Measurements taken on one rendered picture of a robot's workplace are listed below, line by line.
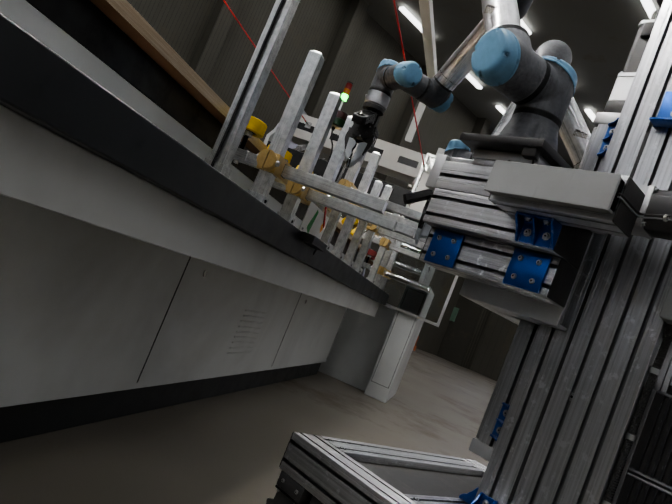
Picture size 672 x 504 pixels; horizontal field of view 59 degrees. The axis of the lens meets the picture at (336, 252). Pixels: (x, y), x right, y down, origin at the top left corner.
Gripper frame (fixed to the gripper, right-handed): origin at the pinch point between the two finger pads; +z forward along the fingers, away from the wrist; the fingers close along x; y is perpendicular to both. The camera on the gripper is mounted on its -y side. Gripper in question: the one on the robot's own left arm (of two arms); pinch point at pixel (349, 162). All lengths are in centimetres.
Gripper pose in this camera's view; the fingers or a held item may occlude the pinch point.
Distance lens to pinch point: 188.3
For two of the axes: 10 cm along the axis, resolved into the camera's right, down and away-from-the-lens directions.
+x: -9.1, -3.5, 2.4
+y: 2.0, 1.5, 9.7
